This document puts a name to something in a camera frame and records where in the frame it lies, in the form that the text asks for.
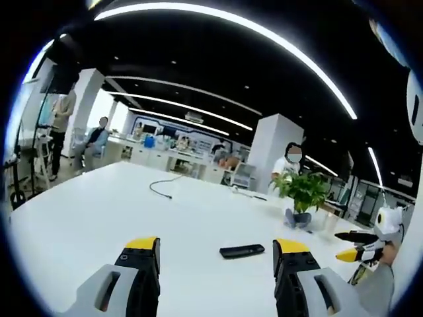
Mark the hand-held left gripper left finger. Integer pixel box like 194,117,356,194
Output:
64,236,162,317

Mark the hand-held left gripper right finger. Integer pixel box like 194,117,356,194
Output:
272,238,368,317

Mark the black remote control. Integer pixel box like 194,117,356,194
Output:
219,244,266,260

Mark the person's right hand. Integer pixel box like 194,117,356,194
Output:
377,242,399,265

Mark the green potted plant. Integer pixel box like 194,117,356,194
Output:
270,171,334,229

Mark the white pillar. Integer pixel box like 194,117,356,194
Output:
62,68,106,159
246,113,305,195

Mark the white chest-worn device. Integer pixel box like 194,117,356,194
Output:
405,68,423,146

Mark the white counter with shelves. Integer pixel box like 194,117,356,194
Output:
108,131,232,186

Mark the black tripod stand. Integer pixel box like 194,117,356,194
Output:
2,145,34,212

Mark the black cable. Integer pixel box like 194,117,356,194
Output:
149,174,183,200

